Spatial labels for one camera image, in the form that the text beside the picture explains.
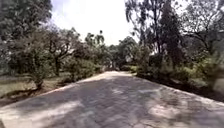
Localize row of trees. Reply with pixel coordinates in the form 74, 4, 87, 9
0, 0, 116, 90
114, 0, 224, 88

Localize grey brick paved path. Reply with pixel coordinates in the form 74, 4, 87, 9
0, 70, 224, 128

